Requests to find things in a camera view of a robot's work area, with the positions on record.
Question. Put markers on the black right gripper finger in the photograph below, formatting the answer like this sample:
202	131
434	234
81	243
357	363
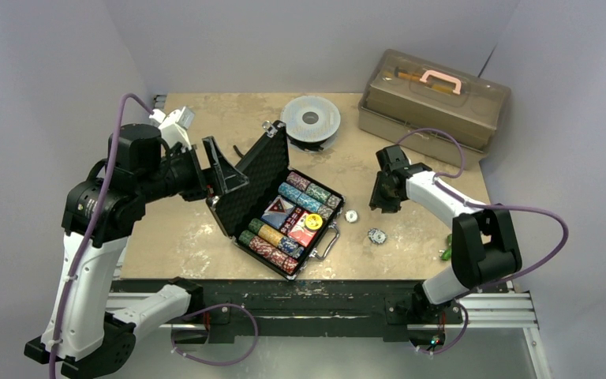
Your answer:
392	203
376	200

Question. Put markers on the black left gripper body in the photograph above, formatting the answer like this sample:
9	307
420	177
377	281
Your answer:
180	174

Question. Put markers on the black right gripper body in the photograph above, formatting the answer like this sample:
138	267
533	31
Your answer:
383	189

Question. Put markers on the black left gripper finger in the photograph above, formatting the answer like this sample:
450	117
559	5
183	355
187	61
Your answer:
206	182
229	177

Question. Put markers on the white blue chip five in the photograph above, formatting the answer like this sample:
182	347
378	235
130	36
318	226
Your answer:
377	236

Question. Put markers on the white blue chip four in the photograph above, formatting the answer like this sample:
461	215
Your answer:
351	216

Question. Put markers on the red triangular all-in marker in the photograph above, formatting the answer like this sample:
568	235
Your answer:
281	205

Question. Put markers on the blue playing card deck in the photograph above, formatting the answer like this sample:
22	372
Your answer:
274	220

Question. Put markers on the black poker set case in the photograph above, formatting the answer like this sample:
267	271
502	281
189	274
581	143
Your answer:
267	164

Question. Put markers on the yellow big blind button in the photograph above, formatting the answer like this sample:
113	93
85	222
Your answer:
314	222

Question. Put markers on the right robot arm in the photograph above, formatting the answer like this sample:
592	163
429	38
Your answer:
483	241

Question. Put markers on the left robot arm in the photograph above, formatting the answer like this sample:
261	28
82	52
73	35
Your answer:
83	338

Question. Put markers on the light blue chip stack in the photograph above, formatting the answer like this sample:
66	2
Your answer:
299	198

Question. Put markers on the green chip stack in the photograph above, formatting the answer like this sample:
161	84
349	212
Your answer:
329	202

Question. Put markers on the purple chip stack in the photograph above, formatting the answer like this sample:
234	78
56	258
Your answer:
298	181

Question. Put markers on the yellow chip stack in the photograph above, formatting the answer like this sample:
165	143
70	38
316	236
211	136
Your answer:
270	235

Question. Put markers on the green pipe valve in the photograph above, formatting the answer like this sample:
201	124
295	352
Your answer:
445	255

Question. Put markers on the red dice row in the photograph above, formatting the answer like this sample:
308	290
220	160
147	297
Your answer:
291	220

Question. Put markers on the red playing card deck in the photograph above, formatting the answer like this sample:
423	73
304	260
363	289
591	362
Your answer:
300	233

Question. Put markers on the dark blue chip stack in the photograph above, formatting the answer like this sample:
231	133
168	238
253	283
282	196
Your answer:
290	247

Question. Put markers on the red chip stack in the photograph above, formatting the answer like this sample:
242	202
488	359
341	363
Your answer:
274	255

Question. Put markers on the translucent brown storage box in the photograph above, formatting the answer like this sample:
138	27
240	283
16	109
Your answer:
429	118

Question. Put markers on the black orange handled tool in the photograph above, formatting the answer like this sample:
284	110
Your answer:
237	151

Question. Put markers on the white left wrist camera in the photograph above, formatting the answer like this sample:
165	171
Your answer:
174	126

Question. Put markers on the white perforated cable spool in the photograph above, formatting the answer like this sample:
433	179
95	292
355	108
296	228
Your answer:
312	123

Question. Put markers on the pink box handle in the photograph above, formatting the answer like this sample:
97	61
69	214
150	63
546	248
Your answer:
456	84

